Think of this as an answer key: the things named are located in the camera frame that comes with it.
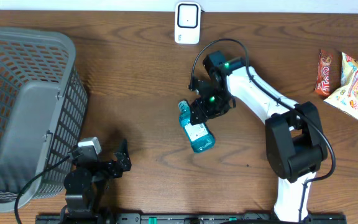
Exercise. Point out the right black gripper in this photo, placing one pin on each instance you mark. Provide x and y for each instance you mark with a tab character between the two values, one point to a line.
202	111

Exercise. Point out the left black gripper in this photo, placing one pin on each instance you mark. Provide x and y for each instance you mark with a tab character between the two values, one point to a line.
123	160

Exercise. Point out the blue Listerine mouthwash bottle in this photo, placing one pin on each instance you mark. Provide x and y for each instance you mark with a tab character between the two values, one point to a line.
200	137

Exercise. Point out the orange Top snack bar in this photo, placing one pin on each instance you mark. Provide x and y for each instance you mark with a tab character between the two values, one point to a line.
322	86

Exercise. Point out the wet wipes packet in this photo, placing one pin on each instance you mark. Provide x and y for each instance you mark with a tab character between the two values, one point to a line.
345	98

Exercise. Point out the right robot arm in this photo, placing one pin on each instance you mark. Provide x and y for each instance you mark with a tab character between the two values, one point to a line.
295	146

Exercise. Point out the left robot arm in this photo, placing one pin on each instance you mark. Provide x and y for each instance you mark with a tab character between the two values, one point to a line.
86	184

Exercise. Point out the white barcode scanner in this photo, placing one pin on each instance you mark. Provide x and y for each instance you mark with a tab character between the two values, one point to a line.
187	23

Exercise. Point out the grey plastic shopping basket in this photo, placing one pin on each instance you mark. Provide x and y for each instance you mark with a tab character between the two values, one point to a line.
42	109

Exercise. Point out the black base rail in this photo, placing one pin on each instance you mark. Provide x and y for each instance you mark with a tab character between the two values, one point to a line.
136	218

